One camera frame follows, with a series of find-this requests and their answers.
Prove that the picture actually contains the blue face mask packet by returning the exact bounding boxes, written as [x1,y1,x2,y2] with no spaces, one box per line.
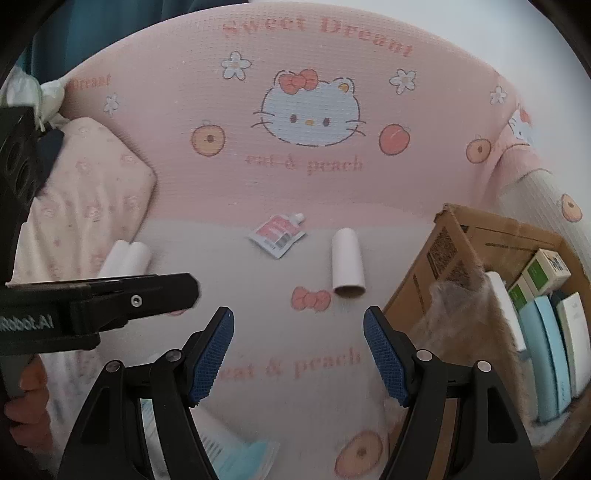
[196,406,281,480]

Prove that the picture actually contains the person's left hand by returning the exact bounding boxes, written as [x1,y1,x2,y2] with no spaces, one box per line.
[4,357,49,446]

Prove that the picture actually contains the red and white spout pouch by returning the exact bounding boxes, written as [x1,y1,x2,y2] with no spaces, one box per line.
[247,212,306,259]

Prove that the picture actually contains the dark blue cloth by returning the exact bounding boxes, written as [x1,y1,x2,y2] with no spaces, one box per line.
[39,128,65,158]

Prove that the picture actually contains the white cloth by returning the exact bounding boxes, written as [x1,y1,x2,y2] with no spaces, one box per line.
[0,65,70,130]

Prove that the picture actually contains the white paper tube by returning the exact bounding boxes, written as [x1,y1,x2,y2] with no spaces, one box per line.
[124,242,151,278]
[100,240,132,278]
[331,227,368,296]

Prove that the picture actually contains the brown cardboard box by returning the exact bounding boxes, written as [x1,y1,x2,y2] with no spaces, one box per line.
[382,203,591,450]

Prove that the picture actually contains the large white box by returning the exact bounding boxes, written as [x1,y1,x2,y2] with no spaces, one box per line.
[556,292,591,400]

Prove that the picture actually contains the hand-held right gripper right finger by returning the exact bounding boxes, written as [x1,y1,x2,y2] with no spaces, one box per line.
[362,305,541,480]

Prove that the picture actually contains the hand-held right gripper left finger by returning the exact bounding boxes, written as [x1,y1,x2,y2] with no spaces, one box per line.
[58,307,236,480]

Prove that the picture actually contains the teal curtain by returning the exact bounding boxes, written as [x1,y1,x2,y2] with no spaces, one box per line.
[18,0,222,88]

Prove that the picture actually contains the small green white box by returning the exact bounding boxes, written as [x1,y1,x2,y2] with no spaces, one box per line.
[508,274,536,312]

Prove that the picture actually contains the pink floral pillow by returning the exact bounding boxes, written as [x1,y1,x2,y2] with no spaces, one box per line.
[14,117,158,287]

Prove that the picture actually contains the green white cartoon box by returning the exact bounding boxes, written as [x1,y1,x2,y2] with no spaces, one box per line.
[524,248,572,296]

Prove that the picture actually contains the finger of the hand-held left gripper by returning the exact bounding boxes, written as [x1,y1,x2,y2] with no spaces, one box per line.
[4,272,201,337]

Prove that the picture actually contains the pink printed blanket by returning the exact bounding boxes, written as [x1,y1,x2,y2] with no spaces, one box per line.
[14,4,591,480]

